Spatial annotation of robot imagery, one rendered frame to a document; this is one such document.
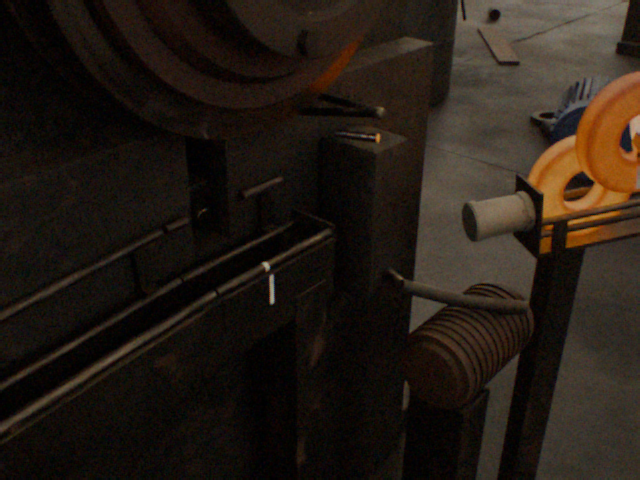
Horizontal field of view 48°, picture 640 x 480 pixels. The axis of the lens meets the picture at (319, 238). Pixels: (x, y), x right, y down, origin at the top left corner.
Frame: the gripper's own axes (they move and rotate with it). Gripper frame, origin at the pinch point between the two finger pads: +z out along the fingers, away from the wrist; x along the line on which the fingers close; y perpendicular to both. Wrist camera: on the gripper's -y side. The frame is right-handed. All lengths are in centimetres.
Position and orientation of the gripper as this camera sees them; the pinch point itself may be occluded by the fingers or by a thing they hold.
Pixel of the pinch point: (639, 119)
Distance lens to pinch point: 102.4
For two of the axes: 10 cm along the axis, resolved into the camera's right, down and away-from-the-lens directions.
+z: -2.3, -7.0, 6.8
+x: -9.7, 1.2, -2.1
